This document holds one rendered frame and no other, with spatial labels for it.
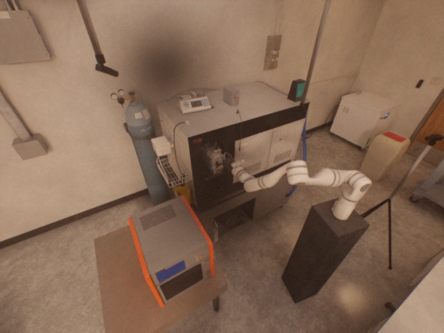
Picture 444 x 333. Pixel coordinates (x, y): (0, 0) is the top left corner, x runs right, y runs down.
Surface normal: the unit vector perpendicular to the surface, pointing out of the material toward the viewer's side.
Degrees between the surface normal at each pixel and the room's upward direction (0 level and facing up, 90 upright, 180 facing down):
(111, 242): 0
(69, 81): 90
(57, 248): 0
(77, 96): 90
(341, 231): 0
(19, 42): 90
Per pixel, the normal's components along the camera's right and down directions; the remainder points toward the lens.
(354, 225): 0.00, -0.77
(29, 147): 0.51, 0.55
